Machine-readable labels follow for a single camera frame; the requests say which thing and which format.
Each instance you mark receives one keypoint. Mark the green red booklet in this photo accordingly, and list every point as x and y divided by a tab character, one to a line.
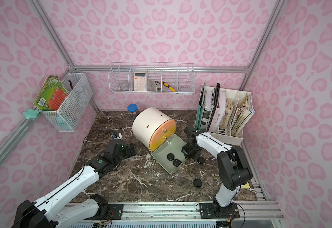
52	94

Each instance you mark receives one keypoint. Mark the white wire wall shelf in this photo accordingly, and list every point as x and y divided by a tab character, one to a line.
180	76

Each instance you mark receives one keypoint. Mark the white file organizer box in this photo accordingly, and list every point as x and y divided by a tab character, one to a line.
208	106

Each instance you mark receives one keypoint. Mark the yellow black utility knife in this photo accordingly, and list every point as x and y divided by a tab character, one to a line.
169	86

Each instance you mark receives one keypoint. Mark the pink white calculator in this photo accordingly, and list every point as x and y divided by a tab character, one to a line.
140	81

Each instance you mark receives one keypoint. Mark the stack of magazines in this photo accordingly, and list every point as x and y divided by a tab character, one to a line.
239	110

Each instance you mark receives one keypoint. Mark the mint green wall hook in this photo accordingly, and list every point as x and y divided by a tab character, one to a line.
31	114

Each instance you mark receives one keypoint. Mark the white pink book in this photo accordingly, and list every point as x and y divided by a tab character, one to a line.
219	112

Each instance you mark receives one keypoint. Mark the teal green folder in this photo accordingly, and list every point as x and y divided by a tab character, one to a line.
201	107

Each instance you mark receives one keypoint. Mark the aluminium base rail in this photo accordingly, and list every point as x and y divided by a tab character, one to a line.
143	212

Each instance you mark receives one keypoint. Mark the yellow sticky note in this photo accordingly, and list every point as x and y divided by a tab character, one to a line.
247	186

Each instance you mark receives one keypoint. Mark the grey stapler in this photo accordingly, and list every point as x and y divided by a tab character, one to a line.
155	85

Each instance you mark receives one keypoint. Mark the white round drawer cabinet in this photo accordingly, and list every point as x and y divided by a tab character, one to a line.
146	123

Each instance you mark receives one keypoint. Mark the round metal tin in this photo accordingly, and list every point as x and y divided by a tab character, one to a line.
124	86

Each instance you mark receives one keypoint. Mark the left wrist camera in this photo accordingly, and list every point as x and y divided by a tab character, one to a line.
117	136

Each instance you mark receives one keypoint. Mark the blue lid pencil jar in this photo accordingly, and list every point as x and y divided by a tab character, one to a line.
133	111

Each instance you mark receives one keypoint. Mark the yellow drawer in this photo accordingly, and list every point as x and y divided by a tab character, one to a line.
158	139

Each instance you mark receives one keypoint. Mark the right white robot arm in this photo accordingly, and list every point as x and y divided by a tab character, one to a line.
234	169

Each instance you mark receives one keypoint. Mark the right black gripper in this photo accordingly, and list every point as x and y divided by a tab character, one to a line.
190	149

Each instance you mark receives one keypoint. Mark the black binder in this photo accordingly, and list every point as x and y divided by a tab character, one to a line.
215	101

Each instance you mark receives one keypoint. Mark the white mesh wall basket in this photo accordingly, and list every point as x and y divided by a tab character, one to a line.
68	116

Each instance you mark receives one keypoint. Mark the black earphone case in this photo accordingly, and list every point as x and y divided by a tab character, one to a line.
176	162
170	157
197	183
201	160

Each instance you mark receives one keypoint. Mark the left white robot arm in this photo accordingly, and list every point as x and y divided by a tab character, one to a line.
49	211

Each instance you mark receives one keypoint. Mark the orange top drawer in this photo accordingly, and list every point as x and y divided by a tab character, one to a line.
167	126

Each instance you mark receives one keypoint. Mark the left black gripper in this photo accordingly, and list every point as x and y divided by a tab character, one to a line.
129	149

